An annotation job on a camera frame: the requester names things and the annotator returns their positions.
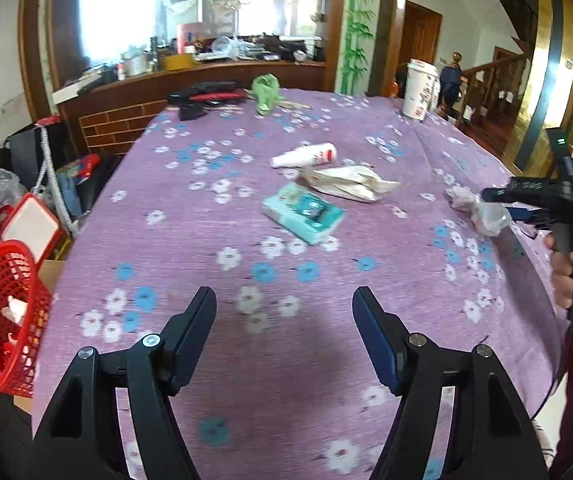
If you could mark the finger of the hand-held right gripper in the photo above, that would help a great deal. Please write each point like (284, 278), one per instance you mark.
(526, 192)
(533, 215)

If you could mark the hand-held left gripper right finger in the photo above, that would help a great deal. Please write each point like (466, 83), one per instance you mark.
(376, 340)

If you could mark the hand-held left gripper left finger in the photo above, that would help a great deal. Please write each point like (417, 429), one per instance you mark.
(194, 335)

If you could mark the clear plastic wrap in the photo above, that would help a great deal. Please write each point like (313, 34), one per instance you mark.
(491, 217)

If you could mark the wooden stair railing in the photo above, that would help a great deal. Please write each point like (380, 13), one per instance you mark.
(496, 90)

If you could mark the gold and blue pillar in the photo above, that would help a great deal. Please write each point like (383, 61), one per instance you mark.
(541, 70)

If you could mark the teal tissue packet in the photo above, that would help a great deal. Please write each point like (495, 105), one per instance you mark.
(301, 212)

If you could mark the white printed cup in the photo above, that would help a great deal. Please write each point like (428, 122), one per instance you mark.
(419, 90)

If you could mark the purple floral tablecloth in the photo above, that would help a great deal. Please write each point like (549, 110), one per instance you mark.
(216, 185)

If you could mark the brown cardboard box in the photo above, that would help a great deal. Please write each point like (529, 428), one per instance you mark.
(52, 280)

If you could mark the crumpled white wrapper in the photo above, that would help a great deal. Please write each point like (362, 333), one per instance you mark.
(346, 185)

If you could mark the crumpled white tissue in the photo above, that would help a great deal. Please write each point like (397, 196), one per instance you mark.
(15, 309)

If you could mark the blue cloth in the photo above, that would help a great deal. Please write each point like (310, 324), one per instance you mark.
(69, 195)

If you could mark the brown wooden door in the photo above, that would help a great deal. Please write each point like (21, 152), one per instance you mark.
(421, 35)

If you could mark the red framed white board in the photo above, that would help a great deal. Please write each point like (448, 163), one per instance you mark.
(31, 225)

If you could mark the white spray bottle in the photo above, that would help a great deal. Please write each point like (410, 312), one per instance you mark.
(304, 156)

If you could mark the red and blue toy pack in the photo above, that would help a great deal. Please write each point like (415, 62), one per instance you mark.
(85, 167)

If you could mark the small black pouch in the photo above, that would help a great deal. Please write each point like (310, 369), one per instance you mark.
(192, 111)

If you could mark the wooden brick pattern counter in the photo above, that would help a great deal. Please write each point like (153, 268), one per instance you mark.
(116, 120)

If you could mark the wooden stick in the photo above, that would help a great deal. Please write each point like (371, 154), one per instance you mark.
(295, 105)
(230, 107)

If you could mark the grey plastic bag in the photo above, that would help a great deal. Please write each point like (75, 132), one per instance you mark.
(6, 192)

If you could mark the black and red tool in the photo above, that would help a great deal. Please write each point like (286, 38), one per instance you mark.
(206, 92)

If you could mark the black bag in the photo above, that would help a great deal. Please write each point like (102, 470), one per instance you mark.
(26, 150)

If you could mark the green cloth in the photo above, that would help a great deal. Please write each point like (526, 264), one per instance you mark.
(268, 92)

